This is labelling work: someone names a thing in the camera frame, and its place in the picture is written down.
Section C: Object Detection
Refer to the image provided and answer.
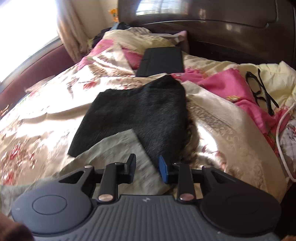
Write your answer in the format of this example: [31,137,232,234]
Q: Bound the dark wooden headboard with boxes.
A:
[118,1,295,67]

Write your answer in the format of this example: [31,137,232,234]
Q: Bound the black folded garment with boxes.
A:
[68,75,189,168]

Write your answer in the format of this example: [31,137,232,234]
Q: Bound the grey-green pants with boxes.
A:
[0,128,172,216]

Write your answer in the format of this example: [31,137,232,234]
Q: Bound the floral satin bedspread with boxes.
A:
[1,28,295,211]

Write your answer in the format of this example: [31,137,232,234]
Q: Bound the dark clothes pile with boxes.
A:
[91,22,130,49]

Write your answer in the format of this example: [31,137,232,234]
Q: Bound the yellow orange toy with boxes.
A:
[109,8,119,23]

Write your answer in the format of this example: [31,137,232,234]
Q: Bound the black eyeglasses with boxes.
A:
[245,69,279,116]

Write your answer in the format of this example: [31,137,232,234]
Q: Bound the window with white frame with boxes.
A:
[1,1,58,81]

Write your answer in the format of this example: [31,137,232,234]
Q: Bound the white charging cable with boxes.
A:
[275,108,296,182]

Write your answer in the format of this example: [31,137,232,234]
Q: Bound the beige curtain right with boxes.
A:
[56,1,90,63]

